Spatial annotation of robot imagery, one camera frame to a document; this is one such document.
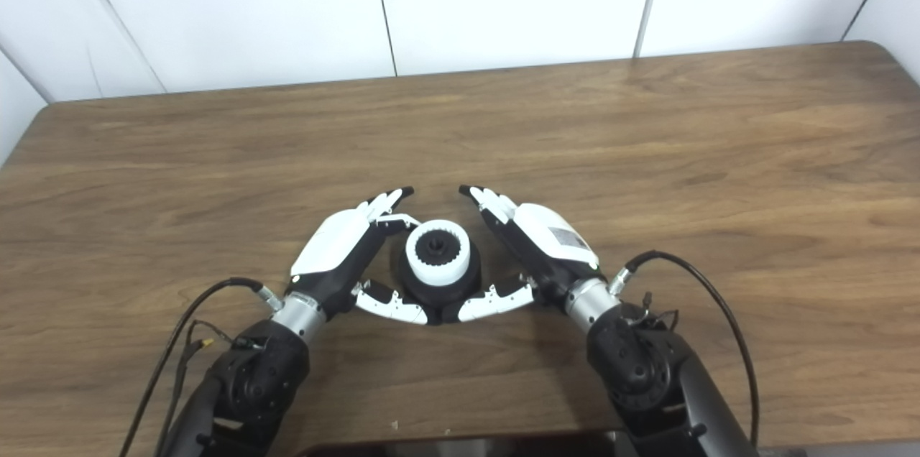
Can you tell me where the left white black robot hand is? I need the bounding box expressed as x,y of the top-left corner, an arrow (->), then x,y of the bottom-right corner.
287,186 -> 432,326

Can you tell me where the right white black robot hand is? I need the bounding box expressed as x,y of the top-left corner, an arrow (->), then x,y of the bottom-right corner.
440,185 -> 608,325

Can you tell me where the white plastic ring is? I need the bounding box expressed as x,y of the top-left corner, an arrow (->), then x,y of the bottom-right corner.
405,218 -> 473,290

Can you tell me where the round black stepped part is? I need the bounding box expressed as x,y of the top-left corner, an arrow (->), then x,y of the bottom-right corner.
397,233 -> 482,325

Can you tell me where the right arm thin wire bundle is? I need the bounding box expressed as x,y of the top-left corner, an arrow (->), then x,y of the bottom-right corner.
625,292 -> 680,332

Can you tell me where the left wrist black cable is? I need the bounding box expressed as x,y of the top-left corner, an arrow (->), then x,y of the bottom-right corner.
119,277 -> 285,457

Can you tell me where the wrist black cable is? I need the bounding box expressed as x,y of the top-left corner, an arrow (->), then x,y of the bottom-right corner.
609,250 -> 761,447
119,277 -> 285,457

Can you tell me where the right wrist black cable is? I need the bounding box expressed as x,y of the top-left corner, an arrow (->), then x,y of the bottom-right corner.
609,250 -> 761,447

